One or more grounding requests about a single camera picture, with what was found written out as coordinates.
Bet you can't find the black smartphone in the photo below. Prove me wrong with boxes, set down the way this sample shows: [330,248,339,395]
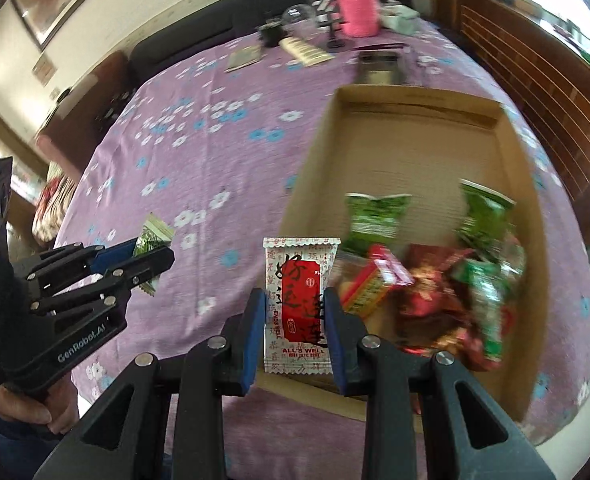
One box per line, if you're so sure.
[357,50,408,86]

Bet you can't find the brown wooden partition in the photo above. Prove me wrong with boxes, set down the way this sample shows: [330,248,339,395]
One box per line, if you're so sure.
[427,0,590,241]

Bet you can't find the clear plastic cup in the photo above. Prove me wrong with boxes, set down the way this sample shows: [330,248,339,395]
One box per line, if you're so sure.
[282,4,316,36]

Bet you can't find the black phone stand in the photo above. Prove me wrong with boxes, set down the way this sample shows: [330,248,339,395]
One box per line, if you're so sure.
[312,0,348,51]

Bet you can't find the dark red snack packet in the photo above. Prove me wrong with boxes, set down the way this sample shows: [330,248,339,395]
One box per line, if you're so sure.
[400,244,476,318]
[407,325,500,372]

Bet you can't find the brown armchair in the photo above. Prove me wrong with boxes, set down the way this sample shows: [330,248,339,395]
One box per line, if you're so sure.
[35,50,136,186]

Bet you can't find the shallow cardboard box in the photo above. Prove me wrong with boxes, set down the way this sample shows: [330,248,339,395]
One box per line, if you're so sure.
[252,85,550,423]

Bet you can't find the person's left hand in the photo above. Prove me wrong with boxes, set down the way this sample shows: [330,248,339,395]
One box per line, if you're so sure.
[0,377,79,434]

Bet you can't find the black sofa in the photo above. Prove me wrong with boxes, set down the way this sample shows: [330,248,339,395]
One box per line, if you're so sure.
[128,0,411,91]

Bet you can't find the white red biscuit packet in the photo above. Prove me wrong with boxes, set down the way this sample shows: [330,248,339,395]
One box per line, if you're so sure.
[262,236,343,376]

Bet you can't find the grey booklet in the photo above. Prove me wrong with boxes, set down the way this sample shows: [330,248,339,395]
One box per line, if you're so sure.
[225,44,263,73]

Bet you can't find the person's blue trousers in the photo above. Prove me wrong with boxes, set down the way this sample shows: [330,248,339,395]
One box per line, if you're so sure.
[0,422,63,480]

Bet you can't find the cream tube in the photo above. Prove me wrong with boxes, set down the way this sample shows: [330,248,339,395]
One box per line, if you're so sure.
[279,36,332,67]

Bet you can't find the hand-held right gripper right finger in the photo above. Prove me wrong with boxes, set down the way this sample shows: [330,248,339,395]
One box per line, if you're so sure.
[323,287,558,480]

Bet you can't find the pale green cloth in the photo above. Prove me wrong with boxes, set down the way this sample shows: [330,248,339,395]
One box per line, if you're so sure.
[379,2,421,35]

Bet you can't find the wall plaque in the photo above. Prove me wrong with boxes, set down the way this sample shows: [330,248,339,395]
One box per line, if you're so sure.
[32,57,58,83]

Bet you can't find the small green white packet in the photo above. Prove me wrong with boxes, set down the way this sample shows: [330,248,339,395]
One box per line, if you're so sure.
[132,212,176,297]

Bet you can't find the green candy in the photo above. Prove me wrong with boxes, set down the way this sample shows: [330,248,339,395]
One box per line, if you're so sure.
[452,255,513,363]

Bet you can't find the green snack packet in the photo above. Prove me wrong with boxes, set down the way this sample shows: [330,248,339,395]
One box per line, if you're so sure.
[455,180,516,251]

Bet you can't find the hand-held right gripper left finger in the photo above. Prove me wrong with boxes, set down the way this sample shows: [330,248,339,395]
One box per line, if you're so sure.
[32,287,268,480]

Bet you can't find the large green pea packet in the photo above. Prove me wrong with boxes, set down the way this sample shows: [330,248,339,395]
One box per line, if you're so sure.
[342,192,412,256]

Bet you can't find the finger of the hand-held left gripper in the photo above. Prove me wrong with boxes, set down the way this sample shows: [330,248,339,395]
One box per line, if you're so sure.
[14,238,140,288]
[28,245,175,316]

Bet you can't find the patterned folded blanket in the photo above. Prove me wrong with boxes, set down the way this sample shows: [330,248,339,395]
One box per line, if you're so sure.
[31,160,78,248]

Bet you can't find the small red labelled packet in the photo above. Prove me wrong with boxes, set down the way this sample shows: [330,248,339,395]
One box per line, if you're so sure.
[340,245,413,318]

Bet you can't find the purple floral tablecloth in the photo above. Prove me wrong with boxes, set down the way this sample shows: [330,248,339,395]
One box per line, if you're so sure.
[50,15,590,480]

